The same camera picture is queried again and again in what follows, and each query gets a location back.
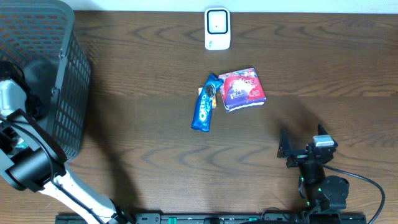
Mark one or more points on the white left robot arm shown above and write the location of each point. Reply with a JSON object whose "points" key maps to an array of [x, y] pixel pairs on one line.
{"points": [[32, 160]]}

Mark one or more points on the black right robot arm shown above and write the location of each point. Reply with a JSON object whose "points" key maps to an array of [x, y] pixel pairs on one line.
{"points": [[323, 193]]}

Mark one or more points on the blue Oreo cookie pack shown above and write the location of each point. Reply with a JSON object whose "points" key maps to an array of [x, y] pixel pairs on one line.
{"points": [[204, 105]]}

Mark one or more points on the white barcode scanner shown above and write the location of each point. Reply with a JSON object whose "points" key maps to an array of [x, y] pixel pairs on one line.
{"points": [[217, 28]]}

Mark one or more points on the red purple Carefree pack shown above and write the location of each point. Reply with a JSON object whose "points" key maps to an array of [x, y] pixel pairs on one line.
{"points": [[241, 89]]}

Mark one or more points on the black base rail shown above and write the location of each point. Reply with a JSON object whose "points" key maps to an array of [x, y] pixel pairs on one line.
{"points": [[155, 218]]}

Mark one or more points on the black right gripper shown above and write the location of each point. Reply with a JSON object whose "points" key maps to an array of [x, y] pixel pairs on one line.
{"points": [[301, 156]]}

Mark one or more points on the orange tissue pack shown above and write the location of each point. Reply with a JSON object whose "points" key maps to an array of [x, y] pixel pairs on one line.
{"points": [[214, 102]]}

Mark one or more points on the grey plastic mesh basket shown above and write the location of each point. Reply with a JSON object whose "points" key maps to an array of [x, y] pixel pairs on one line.
{"points": [[38, 37]]}

